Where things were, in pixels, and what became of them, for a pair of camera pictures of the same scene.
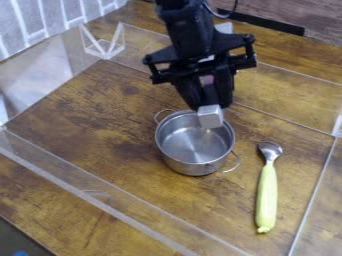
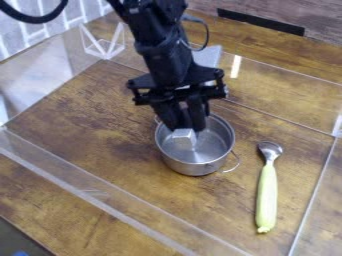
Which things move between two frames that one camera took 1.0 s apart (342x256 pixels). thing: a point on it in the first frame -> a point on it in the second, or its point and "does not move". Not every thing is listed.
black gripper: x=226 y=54 -> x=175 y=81
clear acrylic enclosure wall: x=116 y=170 does not move
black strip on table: x=264 y=22 does not move
